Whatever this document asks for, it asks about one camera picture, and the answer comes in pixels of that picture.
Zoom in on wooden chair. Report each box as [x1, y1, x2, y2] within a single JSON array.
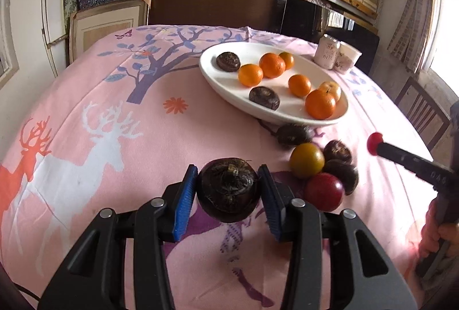
[[394, 76, 452, 149]]

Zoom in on white framed window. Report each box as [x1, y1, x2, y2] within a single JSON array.
[[0, 0, 20, 90]]

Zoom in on checked curtain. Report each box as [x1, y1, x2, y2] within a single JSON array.
[[386, 0, 447, 74]]

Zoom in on medium orange mandarin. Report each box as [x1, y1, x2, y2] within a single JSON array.
[[238, 64, 264, 87]]

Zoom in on yellow green round fruit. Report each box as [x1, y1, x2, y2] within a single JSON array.
[[289, 143, 325, 179]]

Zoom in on white paper cup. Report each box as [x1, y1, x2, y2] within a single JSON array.
[[335, 41, 362, 75]]

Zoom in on pink printed tablecloth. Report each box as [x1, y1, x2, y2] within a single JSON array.
[[0, 24, 436, 310]]

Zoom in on large orange mandarin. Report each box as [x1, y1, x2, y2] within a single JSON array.
[[259, 52, 286, 79], [305, 89, 337, 120]]

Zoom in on small orange mandarin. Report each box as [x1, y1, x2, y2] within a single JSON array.
[[288, 74, 312, 98], [279, 51, 295, 71]]

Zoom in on red cherry tomato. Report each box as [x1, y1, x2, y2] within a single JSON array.
[[367, 132, 384, 156]]

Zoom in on pale yellow round fruit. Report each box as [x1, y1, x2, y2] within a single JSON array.
[[319, 81, 341, 103]]

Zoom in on dark water chestnut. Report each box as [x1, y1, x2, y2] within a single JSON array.
[[249, 86, 281, 111], [323, 140, 353, 165], [324, 159, 359, 196], [197, 158, 262, 223], [277, 124, 316, 147], [216, 52, 241, 72]]

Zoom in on bright window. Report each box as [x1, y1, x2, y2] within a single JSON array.
[[428, 0, 459, 85]]

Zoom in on white oval plate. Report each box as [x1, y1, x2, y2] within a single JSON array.
[[199, 42, 349, 126]]

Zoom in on black glossy furniture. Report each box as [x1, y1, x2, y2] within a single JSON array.
[[281, 0, 380, 76]]

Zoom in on person's right hand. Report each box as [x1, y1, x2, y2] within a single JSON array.
[[419, 203, 459, 259]]

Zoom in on framed picture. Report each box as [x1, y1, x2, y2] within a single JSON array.
[[69, 0, 151, 64]]

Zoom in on black cable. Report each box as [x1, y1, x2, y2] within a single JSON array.
[[12, 279, 45, 305]]

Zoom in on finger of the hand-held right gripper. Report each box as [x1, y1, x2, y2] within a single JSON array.
[[375, 141, 450, 189]]

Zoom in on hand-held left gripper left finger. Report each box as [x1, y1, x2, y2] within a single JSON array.
[[38, 164, 199, 310]]

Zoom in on red plum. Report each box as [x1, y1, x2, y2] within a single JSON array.
[[304, 172, 345, 212]]

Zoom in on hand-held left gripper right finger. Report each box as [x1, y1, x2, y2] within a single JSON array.
[[257, 164, 418, 310]]

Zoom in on white leaning boards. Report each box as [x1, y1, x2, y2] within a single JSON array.
[[41, 0, 70, 78]]

